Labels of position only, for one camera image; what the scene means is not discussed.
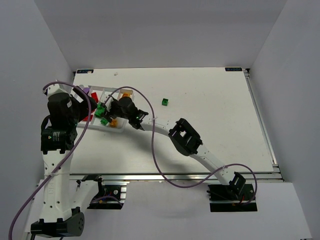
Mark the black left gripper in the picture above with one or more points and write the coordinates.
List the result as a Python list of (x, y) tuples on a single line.
[(89, 102)]

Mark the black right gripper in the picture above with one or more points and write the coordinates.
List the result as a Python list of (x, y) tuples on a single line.
[(110, 110)]

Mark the green hollow lego brick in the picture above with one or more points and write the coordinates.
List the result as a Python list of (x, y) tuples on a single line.
[(100, 110)]

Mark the green square lego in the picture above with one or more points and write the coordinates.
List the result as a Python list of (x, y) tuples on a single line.
[(104, 121)]

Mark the purple rounded lego brick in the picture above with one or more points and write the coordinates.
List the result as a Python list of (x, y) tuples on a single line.
[(86, 90)]

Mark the red curved lego brick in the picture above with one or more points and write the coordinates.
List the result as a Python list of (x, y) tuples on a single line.
[(95, 96)]

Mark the green square lego brick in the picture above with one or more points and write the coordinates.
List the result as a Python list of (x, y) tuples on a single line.
[(164, 102)]

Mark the small yellow lego brick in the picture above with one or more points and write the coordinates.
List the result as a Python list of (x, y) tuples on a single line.
[(113, 123)]

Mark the yellow rounded lego brick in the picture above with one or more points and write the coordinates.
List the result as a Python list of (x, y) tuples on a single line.
[(126, 95)]

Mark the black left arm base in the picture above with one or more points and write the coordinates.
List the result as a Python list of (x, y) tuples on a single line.
[(111, 197)]

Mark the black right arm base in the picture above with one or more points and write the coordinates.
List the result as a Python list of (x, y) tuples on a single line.
[(223, 201)]

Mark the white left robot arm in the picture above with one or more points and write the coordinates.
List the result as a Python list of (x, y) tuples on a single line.
[(60, 215)]

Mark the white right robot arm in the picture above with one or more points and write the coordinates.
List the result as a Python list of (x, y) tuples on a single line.
[(184, 137)]

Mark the white divided sorting tray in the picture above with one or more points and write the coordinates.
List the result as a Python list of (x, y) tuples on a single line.
[(106, 94)]

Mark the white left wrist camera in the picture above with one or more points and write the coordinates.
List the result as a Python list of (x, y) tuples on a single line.
[(53, 89)]

